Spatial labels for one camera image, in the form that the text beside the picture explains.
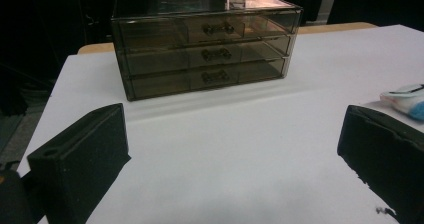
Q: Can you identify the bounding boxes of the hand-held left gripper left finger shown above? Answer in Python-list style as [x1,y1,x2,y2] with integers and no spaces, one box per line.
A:
[27,103,132,224]

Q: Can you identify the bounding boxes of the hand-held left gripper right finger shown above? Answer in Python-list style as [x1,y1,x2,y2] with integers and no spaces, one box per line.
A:
[337,104,424,224]

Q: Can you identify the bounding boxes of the white and blue fluffy hair clip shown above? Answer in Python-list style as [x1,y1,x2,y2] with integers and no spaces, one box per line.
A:
[379,83,424,122]

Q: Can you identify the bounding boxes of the smoky transparent drawer organizer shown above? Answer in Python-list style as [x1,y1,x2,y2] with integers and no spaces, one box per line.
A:
[110,0,304,102]

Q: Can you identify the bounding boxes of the white metal stand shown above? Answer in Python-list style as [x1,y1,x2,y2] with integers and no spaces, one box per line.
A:
[313,0,339,22]

